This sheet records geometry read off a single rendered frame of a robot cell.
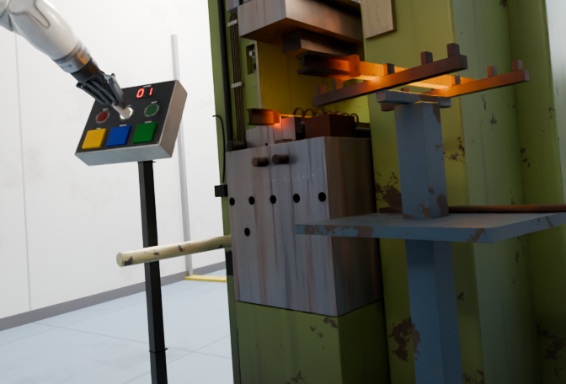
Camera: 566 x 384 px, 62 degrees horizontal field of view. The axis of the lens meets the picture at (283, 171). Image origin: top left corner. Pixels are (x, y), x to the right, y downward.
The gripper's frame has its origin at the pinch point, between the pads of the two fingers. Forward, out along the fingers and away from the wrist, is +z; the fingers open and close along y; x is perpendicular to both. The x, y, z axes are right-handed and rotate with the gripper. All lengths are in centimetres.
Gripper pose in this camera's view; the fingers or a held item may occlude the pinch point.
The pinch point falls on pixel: (121, 108)
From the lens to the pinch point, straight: 154.0
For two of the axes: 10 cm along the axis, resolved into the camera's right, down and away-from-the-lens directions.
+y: 9.5, -0.8, -3.1
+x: 0.9, -8.6, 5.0
